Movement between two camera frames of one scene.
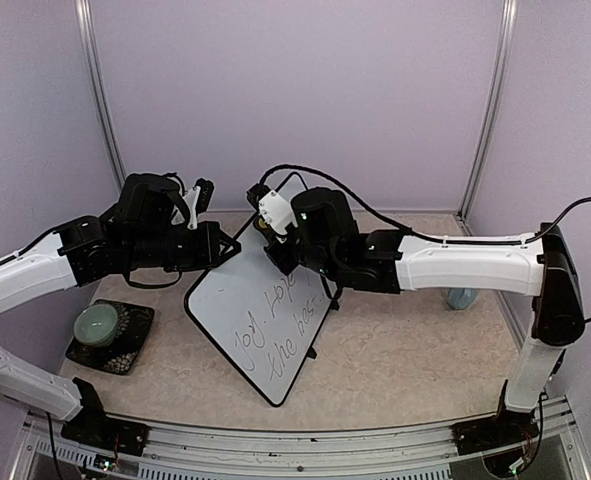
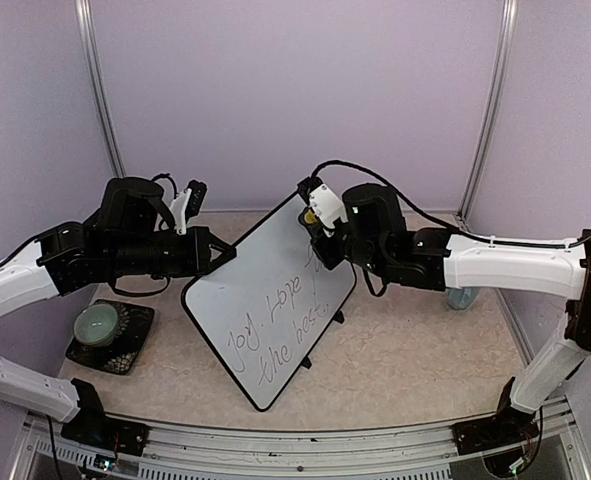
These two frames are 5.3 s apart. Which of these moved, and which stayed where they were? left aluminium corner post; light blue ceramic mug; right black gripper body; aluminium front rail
Moved: right black gripper body
Stayed: aluminium front rail; light blue ceramic mug; left aluminium corner post
